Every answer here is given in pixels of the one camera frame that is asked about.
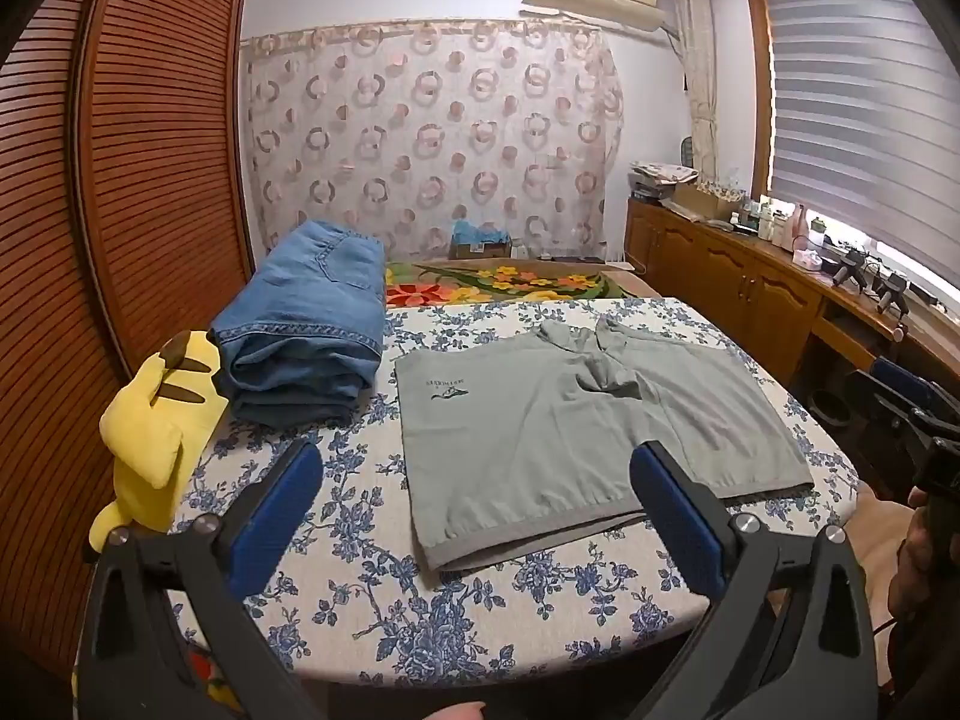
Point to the blue floral white bedsheet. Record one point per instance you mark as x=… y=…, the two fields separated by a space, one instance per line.
x=450 y=630

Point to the black round container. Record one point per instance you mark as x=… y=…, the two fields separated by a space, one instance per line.
x=831 y=409

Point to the box with blue cloth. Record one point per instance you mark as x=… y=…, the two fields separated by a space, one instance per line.
x=480 y=240

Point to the yellow plush toy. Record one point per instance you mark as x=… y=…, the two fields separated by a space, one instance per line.
x=150 y=450

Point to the striped window blind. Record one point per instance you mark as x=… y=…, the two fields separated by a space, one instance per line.
x=862 y=127

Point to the person's left hand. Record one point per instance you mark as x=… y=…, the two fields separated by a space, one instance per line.
x=454 y=712

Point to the colourful flower blanket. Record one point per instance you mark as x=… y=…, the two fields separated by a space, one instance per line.
x=517 y=281

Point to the wooden sideboard cabinet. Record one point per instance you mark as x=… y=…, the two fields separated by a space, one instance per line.
x=720 y=277

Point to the person's right hand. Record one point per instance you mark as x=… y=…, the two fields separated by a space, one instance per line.
x=909 y=562

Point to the stack of papers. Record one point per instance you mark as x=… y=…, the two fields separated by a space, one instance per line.
x=660 y=174

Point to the black handheld devices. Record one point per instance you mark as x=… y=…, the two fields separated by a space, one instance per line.
x=889 y=289

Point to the cardboard box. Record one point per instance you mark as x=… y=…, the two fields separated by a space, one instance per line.
x=701 y=201

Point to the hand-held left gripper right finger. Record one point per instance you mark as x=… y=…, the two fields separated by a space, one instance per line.
x=675 y=525

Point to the wooden louvred wardrobe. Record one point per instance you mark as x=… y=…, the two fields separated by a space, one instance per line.
x=150 y=165

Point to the cream lace curtain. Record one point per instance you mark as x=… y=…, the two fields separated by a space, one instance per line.
x=697 y=75

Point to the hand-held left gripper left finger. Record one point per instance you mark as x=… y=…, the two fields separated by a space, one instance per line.
x=277 y=517

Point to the pink pouch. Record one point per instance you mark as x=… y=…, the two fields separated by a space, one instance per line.
x=810 y=259

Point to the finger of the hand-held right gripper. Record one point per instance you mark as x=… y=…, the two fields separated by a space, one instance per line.
x=885 y=416
x=911 y=382

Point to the row of small bottles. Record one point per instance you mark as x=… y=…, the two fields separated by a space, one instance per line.
x=769 y=221

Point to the folded blue jeans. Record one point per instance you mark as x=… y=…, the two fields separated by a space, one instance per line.
x=300 y=330

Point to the grey-green pants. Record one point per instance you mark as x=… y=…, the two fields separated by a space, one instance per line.
x=562 y=450

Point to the circle patterned curtain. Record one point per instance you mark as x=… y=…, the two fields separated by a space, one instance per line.
x=435 y=150

